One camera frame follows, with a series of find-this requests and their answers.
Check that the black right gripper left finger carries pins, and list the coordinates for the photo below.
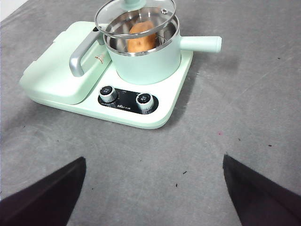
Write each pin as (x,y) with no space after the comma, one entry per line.
(40,202)

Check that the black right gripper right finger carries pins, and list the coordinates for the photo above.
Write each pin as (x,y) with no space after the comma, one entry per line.
(263,202)

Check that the brown potato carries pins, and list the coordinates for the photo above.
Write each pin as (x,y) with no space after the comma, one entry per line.
(141,41)

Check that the glass lid with green knob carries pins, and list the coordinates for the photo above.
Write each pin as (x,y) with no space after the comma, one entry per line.
(110,18)

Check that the mint green grill cover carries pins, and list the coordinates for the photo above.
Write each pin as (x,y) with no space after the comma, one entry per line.
(54,80)

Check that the mint green breakfast machine base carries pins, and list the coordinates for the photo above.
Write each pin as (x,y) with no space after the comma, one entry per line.
(131,117)

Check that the silver control dial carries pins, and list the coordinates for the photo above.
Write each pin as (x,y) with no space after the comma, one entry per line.
(144,101)
(107,93)

